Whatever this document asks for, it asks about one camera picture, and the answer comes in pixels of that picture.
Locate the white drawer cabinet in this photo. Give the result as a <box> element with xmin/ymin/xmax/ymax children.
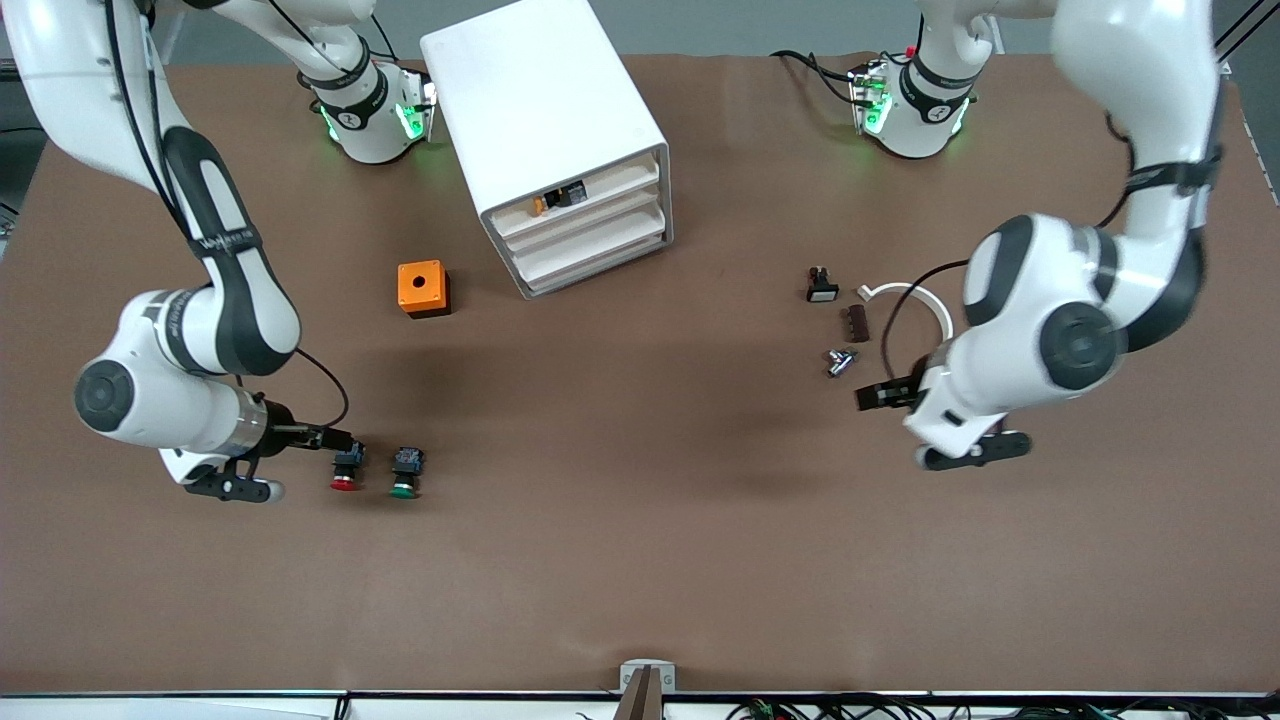
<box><xmin>420</xmin><ymin>0</ymin><xmax>674</xmax><ymax>301</ymax></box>

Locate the aluminium frame post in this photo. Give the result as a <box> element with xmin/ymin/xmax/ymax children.
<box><xmin>1215</xmin><ymin>0</ymin><xmax>1280</xmax><ymax>76</ymax></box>

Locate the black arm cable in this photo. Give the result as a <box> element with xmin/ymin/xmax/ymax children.
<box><xmin>100</xmin><ymin>0</ymin><xmax>351</xmax><ymax>431</ymax></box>
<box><xmin>880</xmin><ymin>110</ymin><xmax>1138</xmax><ymax>386</ymax></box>

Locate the black base cable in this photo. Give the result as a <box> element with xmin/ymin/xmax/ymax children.
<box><xmin>770</xmin><ymin>48</ymin><xmax>861</xmax><ymax>106</ymax></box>

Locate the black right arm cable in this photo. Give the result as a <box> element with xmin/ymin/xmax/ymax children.
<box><xmin>100</xmin><ymin>0</ymin><xmax>351</xmax><ymax>431</ymax></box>

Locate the brown wooden stick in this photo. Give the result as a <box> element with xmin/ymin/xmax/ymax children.
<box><xmin>613</xmin><ymin>667</ymin><xmax>666</xmax><ymax>720</ymax></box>

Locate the orange box with hole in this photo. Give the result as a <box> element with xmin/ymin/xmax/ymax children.
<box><xmin>397</xmin><ymin>260</ymin><xmax>452</xmax><ymax>320</ymax></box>

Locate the white plastic drawer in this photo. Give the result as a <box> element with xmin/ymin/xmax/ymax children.
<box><xmin>515</xmin><ymin>212</ymin><xmax>669</xmax><ymax>293</ymax></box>
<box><xmin>505</xmin><ymin>188</ymin><xmax>666</xmax><ymax>266</ymax></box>

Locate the red push button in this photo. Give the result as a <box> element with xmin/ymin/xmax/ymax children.
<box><xmin>329</xmin><ymin>440</ymin><xmax>367</xmax><ymax>493</ymax></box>

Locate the green push button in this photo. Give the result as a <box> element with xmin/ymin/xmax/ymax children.
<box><xmin>388</xmin><ymin>447</ymin><xmax>426</xmax><ymax>500</ymax></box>

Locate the white curved plastic clamp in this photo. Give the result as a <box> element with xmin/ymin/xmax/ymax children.
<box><xmin>857</xmin><ymin>282</ymin><xmax>956</xmax><ymax>346</ymax></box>

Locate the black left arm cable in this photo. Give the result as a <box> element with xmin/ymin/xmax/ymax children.
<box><xmin>880</xmin><ymin>110</ymin><xmax>1138</xmax><ymax>386</ymax></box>

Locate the grey metal bracket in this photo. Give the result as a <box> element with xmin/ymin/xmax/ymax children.
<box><xmin>620</xmin><ymin>660</ymin><xmax>677</xmax><ymax>693</ymax></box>

